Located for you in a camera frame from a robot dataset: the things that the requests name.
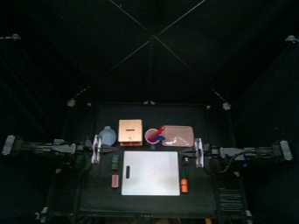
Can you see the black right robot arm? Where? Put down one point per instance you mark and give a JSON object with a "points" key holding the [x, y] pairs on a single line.
{"points": [[257, 151]]}

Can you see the blue toy utensil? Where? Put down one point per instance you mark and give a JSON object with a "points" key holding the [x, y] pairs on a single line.
{"points": [[159, 138]]}

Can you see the white text label sticker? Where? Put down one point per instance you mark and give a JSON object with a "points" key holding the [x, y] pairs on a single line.
{"points": [[229, 199]]}

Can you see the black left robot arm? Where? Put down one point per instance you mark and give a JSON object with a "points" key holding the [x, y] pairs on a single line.
{"points": [[43, 147]]}

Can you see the pink square tray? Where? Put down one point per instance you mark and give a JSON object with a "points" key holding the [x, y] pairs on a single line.
{"points": [[178, 135]]}

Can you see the orange toy carrot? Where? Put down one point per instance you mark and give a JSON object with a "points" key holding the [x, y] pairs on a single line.
{"points": [[184, 185]]}

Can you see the pink salmon sushi piece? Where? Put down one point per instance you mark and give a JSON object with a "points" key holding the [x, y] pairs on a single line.
{"points": [[115, 181]]}

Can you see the metal frame bracket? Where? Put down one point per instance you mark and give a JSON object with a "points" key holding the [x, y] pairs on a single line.
{"points": [[226, 106], [290, 38], [71, 102]]}

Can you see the red toy utensil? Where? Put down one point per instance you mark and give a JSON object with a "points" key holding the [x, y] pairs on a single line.
{"points": [[160, 130]]}

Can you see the white cutting board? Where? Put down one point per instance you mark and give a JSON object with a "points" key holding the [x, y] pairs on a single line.
{"points": [[151, 175]]}

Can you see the dark green sushi roll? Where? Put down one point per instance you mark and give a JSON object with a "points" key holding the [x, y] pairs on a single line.
{"points": [[115, 162]]}

